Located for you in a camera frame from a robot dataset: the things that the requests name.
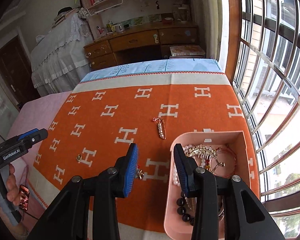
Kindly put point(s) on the beige curtain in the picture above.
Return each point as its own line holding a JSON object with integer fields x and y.
{"x": 212, "y": 18}

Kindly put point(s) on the pink jewelry box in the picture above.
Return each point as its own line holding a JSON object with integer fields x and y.
{"x": 231, "y": 149}

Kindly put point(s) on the white lace covered furniture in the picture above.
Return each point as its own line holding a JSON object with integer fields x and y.
{"x": 58, "y": 61}

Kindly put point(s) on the pink bed sheet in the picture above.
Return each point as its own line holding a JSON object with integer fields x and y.
{"x": 39, "y": 114}

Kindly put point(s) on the metal window grille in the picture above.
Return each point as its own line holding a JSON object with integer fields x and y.
{"x": 267, "y": 83}

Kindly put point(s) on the orange H pattern blanket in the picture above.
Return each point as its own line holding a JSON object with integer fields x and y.
{"x": 101, "y": 118}

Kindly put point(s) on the wooden desk with drawers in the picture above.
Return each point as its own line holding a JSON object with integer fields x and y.
{"x": 146, "y": 42}

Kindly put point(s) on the pearl bar brooch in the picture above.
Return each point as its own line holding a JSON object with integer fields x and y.
{"x": 160, "y": 127}

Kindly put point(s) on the gold rhinestone hair comb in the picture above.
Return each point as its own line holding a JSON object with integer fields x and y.
{"x": 206, "y": 154}

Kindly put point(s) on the patterned box under desk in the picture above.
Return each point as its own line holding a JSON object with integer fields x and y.
{"x": 187, "y": 51}

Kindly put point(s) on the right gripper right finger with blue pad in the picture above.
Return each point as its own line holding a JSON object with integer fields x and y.
{"x": 244, "y": 215}

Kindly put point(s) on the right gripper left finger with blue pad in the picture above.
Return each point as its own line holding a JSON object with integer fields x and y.
{"x": 67, "y": 215}

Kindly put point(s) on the white mug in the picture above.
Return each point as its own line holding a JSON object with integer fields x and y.
{"x": 119, "y": 28}

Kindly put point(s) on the light blue patterned sheet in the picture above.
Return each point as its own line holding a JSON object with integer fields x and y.
{"x": 156, "y": 66}

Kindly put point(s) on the blue flower hair clip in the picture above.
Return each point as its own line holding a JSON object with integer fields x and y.
{"x": 139, "y": 173}

